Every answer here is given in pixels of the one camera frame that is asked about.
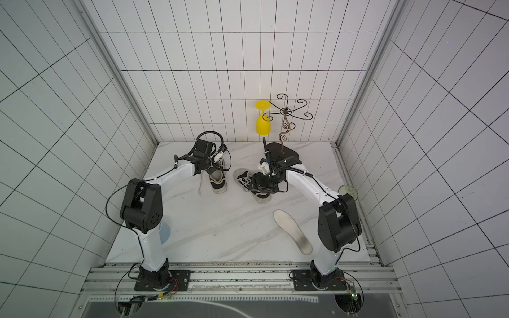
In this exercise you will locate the black metal glass rack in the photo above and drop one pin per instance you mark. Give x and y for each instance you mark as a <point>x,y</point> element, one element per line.
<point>288,115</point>

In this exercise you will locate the white insole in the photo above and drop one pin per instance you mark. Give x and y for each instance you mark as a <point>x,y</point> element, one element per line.
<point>288,224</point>

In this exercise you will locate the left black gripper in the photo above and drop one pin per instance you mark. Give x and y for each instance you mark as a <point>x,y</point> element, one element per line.
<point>213,167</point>

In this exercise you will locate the yellow plastic wine glass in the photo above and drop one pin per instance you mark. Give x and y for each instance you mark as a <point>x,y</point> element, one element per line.
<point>263,127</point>

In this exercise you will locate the black white sneaker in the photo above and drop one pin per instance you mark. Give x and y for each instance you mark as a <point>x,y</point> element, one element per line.
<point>244,178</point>
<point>217,180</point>

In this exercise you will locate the light blue ceramic mug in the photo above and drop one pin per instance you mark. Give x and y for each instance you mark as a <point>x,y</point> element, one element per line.
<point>164,232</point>

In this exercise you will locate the green transparent plastic cup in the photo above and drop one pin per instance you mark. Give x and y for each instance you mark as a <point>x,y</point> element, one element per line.
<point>348,190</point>

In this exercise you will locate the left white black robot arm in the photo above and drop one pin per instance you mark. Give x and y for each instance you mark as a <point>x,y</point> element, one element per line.
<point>142,209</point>

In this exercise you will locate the aluminium rail frame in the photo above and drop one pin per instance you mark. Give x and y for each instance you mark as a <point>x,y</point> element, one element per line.
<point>239,282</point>

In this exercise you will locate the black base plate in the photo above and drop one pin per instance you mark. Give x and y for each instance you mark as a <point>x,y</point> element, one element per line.
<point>165,281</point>
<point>312,281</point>

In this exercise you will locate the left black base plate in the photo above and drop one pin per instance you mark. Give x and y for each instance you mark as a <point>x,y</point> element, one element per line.
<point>165,281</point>

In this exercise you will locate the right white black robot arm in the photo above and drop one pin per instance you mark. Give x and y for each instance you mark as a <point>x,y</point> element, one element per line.
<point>338,218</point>

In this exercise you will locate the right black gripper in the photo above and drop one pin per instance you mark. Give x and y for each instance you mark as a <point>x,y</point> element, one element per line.
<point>262,179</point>

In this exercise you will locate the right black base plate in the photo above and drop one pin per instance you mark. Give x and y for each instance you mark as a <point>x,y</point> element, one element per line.
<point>312,281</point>

